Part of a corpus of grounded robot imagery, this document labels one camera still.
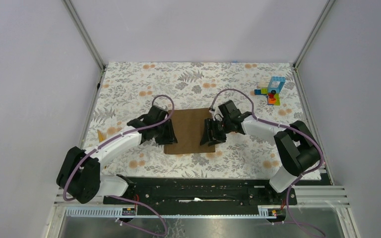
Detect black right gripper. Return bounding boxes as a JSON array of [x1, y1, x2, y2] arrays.
[[199, 118, 232, 147]]

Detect brown cloth napkin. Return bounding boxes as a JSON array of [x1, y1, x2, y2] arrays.
[[164, 108, 215, 155]]

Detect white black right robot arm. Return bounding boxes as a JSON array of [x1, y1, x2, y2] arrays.
[[200, 100, 323, 204]]

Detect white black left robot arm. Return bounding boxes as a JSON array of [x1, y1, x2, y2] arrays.
[[56, 105, 178, 204]]

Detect yellow plastic fork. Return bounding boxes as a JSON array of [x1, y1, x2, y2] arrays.
[[97, 130, 107, 142]]

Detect colourful toy block structure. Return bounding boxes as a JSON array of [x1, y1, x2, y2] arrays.
[[254, 76, 286, 106]]

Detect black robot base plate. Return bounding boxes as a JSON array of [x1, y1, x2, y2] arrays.
[[122, 177, 286, 216]]

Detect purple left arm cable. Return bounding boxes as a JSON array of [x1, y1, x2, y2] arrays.
[[62, 94, 175, 238]]

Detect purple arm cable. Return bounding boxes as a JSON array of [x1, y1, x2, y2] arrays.
[[208, 88, 326, 238], [62, 94, 175, 238]]

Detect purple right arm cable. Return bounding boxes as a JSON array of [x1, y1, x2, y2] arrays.
[[208, 88, 326, 238]]

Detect white slotted cable duct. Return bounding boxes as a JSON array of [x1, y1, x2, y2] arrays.
[[65, 205, 286, 220]]

